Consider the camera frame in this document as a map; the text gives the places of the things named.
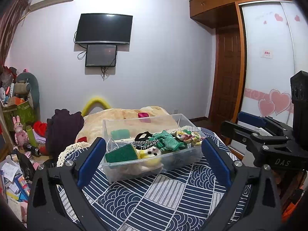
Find floral fabric scrunchie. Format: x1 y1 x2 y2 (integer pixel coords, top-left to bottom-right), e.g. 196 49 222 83
175 129 205 146

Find green knitted soft toy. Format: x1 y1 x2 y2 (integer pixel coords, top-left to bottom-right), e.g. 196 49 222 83
148 130 187 152

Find green yellow sponge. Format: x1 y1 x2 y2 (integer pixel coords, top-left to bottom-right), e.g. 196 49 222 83
105 144 138 163

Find yellow felt bird ball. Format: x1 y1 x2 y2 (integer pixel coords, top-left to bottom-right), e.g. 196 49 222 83
137 147 162 167

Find black fabric pouch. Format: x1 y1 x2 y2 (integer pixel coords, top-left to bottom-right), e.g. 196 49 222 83
134 131 153 141

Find black white hair band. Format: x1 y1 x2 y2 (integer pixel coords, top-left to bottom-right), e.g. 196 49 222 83
131 140 159 150

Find white soft cloth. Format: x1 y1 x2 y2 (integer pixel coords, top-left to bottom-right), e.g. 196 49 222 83
112 163 163 182

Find brown wooden door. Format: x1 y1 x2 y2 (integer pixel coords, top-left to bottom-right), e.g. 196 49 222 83
209 26 241 132

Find blue white patterned tablecloth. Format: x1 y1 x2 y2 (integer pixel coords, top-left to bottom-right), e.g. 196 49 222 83
56 126 253 231

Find green cylinder bottle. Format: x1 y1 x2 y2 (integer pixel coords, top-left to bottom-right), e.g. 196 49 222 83
26 125 37 147

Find dark purple garment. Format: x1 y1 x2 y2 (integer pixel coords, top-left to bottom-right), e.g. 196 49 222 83
45 109 84 159

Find pink rabbit toy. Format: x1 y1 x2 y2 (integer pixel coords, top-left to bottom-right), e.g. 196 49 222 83
13 115 29 148

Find red plush item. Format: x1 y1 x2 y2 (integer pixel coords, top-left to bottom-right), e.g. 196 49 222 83
33 121 48 137

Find white wardrobe door pink hearts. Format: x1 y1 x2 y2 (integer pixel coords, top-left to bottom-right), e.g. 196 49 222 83
241 1 307 126

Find green cardboard box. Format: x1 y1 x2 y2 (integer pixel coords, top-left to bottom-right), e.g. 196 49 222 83
3 101 37 131

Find clear plastic storage box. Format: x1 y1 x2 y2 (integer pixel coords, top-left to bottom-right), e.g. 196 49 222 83
101 114 205 183

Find beige patchwork plush blanket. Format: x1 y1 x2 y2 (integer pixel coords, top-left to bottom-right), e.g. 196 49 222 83
75 106 178 143

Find yellow curved plush tube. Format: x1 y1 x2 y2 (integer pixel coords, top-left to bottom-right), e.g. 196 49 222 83
81 96 111 117

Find grey green plush toy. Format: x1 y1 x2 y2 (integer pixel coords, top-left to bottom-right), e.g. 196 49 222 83
14 72 40 110

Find small black wall monitor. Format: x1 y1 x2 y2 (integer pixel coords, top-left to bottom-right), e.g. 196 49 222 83
85 44 117 67

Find black wall television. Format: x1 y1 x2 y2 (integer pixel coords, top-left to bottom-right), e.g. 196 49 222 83
75 13 133 44

